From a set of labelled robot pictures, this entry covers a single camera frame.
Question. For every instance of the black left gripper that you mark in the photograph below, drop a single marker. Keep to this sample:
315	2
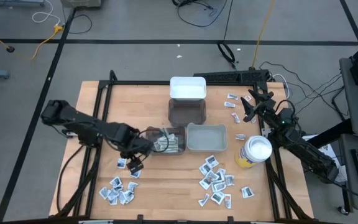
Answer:
137	147

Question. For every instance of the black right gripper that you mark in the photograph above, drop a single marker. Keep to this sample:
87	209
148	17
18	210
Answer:
266	109

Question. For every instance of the alcohol prep pad packet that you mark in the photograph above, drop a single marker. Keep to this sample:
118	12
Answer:
113	201
119	188
132	186
116	181
113	195
104	193
122	197
122	163
136	175
129	197

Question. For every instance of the adhesive bandage strip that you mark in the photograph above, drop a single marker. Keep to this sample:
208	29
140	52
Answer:
171	137
173	142
172	150
173	145
157	147
164	132

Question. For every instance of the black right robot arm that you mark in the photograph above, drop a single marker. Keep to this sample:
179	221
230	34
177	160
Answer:
309	155

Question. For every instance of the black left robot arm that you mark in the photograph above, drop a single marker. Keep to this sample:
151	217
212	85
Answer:
82	124

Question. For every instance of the small red white packet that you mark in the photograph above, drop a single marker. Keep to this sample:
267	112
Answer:
247	98

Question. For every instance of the disinfecting wipes canister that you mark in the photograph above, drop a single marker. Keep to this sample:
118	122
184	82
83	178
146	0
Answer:
256	149

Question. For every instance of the black table edge clip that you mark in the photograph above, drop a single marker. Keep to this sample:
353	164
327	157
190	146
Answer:
230	219
140	218

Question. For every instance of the smoky transparent plastic bin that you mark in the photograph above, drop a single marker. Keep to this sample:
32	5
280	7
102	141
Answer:
181	133
186	112

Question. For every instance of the light grey plastic bin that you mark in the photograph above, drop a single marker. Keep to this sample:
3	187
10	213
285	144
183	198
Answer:
207	138

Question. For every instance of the antiseptic towelette packet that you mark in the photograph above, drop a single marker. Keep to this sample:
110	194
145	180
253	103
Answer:
204	199
212	175
217	197
221	174
212	161
218	186
229	180
247	192
205	183
204	169

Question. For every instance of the silver aluminium bar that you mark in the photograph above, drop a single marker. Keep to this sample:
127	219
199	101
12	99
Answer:
95	222

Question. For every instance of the white plastic bin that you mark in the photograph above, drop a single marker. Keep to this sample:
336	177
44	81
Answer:
187	88

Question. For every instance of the silver black table clamp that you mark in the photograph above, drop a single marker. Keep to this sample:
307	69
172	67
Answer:
68	134

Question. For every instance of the black support beam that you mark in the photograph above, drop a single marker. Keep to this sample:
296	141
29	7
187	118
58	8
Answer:
334	133

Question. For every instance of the cart caster wheel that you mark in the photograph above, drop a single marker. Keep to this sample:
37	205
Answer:
343	210

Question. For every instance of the black round floor puck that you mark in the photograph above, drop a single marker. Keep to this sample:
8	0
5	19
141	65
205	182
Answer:
10	49

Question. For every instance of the grey metal rail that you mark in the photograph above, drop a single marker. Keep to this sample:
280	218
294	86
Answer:
17	2

